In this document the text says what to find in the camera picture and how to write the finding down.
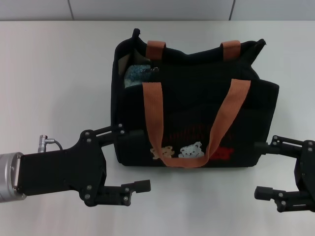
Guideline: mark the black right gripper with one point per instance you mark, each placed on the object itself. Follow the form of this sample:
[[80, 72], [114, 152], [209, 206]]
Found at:
[[307, 167]]

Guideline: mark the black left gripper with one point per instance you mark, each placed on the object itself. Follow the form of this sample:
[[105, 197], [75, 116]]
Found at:
[[61, 169]]

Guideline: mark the blue white packet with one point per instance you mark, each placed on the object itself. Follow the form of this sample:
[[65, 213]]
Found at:
[[135, 75]]

